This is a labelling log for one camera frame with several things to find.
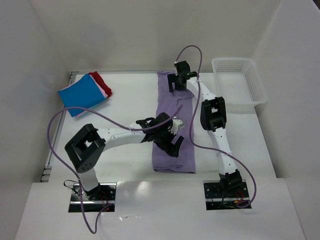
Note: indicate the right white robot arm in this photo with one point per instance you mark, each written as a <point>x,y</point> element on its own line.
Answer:
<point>213,119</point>

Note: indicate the pink folded shirt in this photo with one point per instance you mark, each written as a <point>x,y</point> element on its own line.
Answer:
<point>95,90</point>

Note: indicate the red folded shirt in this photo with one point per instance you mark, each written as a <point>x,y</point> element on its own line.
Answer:
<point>105,89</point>

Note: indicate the white plastic basket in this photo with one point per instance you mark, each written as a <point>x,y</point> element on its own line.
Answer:
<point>239,82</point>

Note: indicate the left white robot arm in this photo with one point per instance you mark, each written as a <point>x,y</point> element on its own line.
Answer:
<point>87,145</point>

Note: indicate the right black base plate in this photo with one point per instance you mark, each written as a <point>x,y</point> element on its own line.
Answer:
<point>215,199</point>

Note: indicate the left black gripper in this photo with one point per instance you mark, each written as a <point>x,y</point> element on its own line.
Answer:
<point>166,141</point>

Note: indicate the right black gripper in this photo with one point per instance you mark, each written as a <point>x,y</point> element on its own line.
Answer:
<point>175,81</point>

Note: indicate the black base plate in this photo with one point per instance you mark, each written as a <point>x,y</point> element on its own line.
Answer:
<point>94,203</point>
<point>215,199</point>

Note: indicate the blue folded shirt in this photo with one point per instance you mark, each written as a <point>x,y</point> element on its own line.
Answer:
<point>71,95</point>

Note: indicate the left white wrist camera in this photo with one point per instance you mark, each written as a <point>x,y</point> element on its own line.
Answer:
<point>177,124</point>

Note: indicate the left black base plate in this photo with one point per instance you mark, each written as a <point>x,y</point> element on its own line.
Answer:
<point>94,203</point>

